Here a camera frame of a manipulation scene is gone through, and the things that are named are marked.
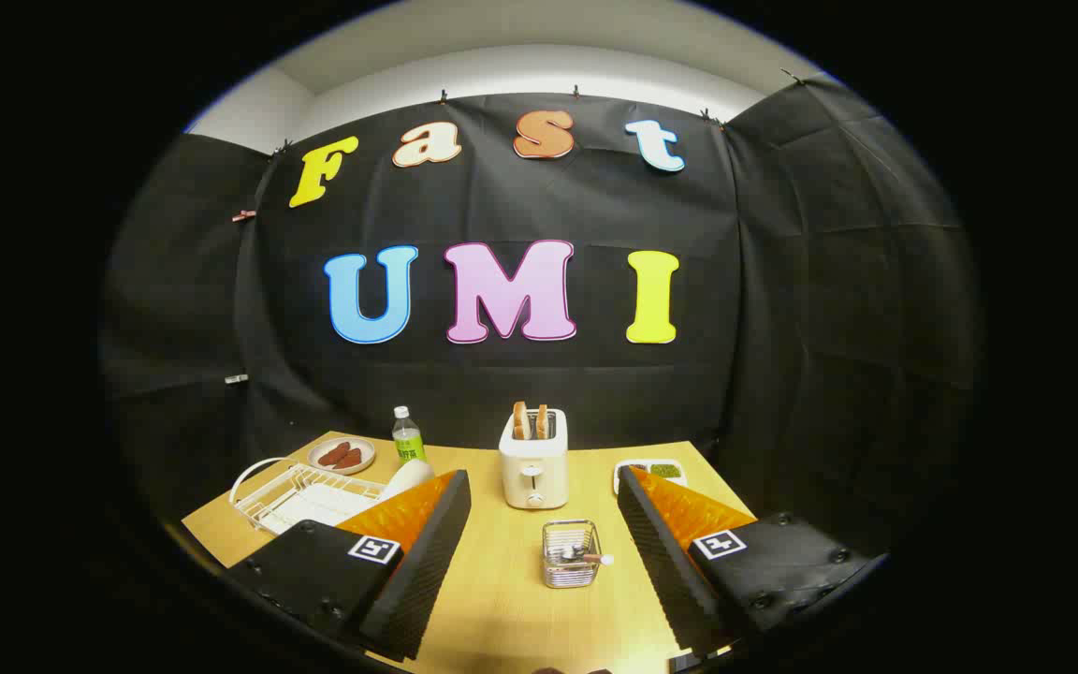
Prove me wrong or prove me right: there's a small grey sausage plate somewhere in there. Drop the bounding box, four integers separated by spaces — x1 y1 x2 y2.
307 437 376 476

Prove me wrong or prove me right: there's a white divided bean tray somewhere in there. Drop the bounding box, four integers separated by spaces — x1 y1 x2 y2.
613 459 688 495

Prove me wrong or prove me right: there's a grey round plate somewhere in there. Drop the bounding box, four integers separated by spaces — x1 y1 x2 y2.
380 459 435 500

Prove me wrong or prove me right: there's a green label drink bottle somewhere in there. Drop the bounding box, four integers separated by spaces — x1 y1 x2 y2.
392 405 426 465

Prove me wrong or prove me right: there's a metal wire basket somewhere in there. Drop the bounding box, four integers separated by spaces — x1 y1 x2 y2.
542 520 603 589

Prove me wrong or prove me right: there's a white toaster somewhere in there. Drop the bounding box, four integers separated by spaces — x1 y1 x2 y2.
499 408 570 510

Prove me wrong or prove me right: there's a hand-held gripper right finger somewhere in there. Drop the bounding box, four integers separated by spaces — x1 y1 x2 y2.
617 465 877 661

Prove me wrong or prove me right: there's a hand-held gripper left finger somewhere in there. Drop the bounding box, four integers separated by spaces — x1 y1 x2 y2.
226 470 473 662

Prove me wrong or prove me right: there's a white wire dish rack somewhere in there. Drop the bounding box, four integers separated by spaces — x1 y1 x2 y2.
229 457 390 536

